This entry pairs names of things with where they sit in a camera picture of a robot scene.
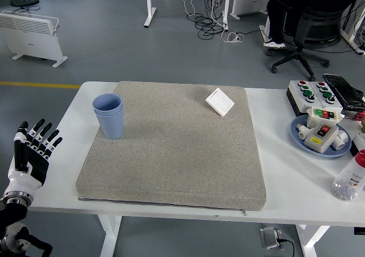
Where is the white desk frame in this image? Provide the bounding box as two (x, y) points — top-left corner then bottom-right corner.
(340, 0), (365, 55)

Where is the white desk leg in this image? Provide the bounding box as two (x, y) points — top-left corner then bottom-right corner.
(143, 0), (157, 28)
(221, 0), (231, 31)

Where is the black cable under table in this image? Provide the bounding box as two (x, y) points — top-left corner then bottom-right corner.
(281, 238), (296, 257)

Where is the white table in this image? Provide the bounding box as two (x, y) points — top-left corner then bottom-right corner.
(16, 81), (365, 257)

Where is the white push-button control box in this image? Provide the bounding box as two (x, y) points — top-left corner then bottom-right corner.
(286, 80), (325, 117)
(310, 81), (344, 114)

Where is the white plug and cord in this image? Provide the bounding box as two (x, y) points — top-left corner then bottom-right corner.
(221, 11), (245, 44)

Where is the clear red-capped bottle of screws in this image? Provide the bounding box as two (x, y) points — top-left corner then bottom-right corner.
(331, 149), (365, 202)

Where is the blue round plate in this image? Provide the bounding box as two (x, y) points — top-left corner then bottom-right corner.
(290, 115), (352, 158)

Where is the black office chair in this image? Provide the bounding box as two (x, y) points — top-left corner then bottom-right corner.
(265, 0), (347, 82)

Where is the silver box under table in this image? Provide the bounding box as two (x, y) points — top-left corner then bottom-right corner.
(259, 225), (285, 251)

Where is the blue ribbed plastic cup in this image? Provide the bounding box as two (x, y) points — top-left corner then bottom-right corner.
(94, 105), (125, 140)
(92, 93), (124, 117)

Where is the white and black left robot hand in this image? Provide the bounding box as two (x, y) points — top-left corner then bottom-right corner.
(5, 119), (63, 197)

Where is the white wall switch plate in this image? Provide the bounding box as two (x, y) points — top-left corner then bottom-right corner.
(205, 88), (236, 117)

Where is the large white pipe fitting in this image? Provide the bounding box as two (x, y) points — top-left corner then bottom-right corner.
(331, 129), (350, 151)

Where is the white rectangular box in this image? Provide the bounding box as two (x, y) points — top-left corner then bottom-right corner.
(352, 133), (365, 157)

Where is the grey-brown fabric mat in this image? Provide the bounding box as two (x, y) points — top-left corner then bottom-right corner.
(76, 81), (267, 211)

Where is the white hanging cord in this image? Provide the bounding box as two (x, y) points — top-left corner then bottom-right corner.
(182, 0), (206, 17)

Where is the white red-green button switch box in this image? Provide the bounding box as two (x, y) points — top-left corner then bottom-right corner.
(306, 107), (343, 129)

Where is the white panel heater with feet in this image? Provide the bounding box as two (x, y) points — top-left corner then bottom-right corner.
(0, 10), (68, 68)

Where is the black floor cable bundle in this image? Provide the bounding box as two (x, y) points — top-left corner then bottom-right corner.
(195, 0), (229, 40)

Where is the small white pipe fitting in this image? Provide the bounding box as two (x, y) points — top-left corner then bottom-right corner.
(295, 123), (311, 140)

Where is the seated person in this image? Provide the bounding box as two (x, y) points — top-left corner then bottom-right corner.
(262, 0), (365, 48)

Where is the beige red rocker switch box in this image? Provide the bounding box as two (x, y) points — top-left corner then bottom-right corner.
(303, 120), (339, 154)

